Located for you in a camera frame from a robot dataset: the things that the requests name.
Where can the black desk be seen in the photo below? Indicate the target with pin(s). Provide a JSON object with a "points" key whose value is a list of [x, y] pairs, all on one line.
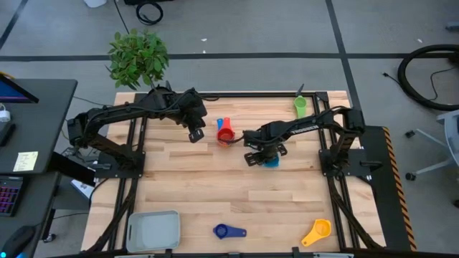
{"points": [[43, 125]]}

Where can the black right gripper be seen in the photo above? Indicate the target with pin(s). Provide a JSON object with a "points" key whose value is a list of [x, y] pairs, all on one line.
{"points": [[267, 139]]}

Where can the dark indigo measuring cup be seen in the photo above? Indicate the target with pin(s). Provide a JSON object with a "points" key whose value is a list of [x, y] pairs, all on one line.
{"points": [[221, 231]]}

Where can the white charger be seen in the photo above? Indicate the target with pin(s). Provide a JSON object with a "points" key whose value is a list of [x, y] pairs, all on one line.
{"points": [[4, 115]]}

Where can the black phone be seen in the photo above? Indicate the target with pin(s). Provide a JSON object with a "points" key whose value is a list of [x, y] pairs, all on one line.
{"points": [[6, 133]]}

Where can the light grey plastic basket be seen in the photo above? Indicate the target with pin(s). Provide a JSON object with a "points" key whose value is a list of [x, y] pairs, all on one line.
{"points": [[152, 231]]}

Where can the white floor object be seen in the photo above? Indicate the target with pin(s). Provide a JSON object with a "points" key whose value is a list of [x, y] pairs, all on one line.
{"points": [[94, 3]]}

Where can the computer monitor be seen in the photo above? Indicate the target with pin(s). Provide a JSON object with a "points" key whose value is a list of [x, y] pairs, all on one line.
{"points": [[10, 91]]}

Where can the yellow sticky note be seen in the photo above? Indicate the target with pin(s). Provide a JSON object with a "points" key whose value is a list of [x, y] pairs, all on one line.
{"points": [[25, 161]]}

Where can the black flat panel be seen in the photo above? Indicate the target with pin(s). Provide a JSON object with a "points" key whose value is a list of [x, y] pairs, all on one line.
{"points": [[71, 168]]}

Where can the black computer mouse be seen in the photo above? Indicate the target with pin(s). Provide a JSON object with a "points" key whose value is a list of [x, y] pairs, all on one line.
{"points": [[18, 240]]}

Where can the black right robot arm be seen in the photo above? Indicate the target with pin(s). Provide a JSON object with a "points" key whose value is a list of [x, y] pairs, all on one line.
{"points": [[308, 127]]}

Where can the grey office chair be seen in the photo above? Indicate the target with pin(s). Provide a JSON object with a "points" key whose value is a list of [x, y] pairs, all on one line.
{"points": [[450, 129]]}

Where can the backlit black keyboard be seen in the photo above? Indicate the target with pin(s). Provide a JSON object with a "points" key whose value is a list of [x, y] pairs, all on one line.
{"points": [[9, 195]]}

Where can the red measuring cup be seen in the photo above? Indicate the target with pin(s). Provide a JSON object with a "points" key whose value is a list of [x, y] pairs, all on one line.
{"points": [[226, 135]]}

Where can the green potted plant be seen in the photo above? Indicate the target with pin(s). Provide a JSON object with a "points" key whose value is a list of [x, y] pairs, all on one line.
{"points": [[138, 57]]}

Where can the white paper sheet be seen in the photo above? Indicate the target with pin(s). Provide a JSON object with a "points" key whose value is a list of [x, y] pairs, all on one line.
{"points": [[82, 188]]}

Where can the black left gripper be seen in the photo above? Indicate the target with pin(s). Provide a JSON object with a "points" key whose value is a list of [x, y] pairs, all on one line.
{"points": [[193, 111]]}

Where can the black metal table frame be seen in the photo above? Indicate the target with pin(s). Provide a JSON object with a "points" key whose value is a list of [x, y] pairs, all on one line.
{"points": [[251, 95]]}

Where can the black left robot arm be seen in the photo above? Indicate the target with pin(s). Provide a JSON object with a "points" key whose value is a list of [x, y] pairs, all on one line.
{"points": [[118, 111]]}

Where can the light blue measuring cup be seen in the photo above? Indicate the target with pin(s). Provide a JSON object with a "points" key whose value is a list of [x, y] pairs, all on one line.
{"points": [[272, 164]]}

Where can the yellow measuring cup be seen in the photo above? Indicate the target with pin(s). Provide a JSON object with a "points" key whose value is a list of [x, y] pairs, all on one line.
{"points": [[321, 227]]}

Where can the black platform with hazard stripe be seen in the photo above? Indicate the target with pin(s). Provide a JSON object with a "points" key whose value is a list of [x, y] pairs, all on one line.
{"points": [[387, 200]]}

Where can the green measuring cup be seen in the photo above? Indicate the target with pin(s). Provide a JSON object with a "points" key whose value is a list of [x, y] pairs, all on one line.
{"points": [[300, 104]]}

